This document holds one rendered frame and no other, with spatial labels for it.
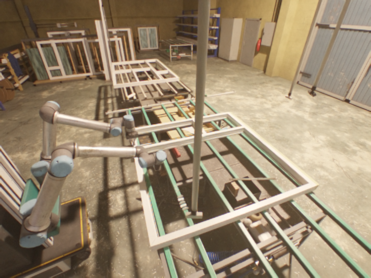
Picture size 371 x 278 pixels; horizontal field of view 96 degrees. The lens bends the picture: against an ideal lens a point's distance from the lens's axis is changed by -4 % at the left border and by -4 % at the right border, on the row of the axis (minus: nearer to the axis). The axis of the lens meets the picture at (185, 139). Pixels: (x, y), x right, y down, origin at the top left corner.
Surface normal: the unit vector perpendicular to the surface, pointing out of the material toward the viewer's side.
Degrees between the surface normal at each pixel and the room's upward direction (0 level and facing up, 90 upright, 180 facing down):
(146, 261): 0
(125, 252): 0
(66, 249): 0
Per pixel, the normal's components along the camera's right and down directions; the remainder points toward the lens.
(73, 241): 0.00, -0.82
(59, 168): 0.58, 0.38
